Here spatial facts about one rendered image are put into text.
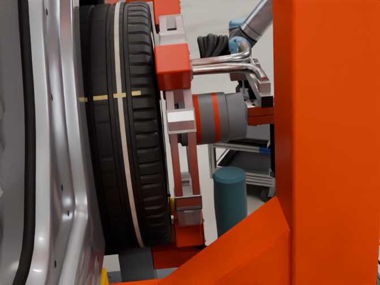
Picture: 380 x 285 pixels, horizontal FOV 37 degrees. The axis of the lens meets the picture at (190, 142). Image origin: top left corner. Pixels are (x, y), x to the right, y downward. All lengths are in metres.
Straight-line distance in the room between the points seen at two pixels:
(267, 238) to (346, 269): 0.15
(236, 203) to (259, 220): 0.39
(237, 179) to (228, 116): 0.17
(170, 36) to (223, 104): 0.26
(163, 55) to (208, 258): 0.44
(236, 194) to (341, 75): 0.65
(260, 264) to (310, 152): 0.24
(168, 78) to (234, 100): 0.32
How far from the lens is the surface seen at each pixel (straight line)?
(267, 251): 1.06
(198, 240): 1.64
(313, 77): 0.91
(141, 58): 1.28
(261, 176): 2.74
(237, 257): 1.09
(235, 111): 1.51
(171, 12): 1.62
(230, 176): 1.49
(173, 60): 1.23
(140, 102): 1.24
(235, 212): 1.52
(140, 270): 1.75
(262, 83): 1.35
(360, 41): 0.91
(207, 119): 1.49
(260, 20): 1.81
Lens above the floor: 1.45
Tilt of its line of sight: 25 degrees down
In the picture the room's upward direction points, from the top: 5 degrees counter-clockwise
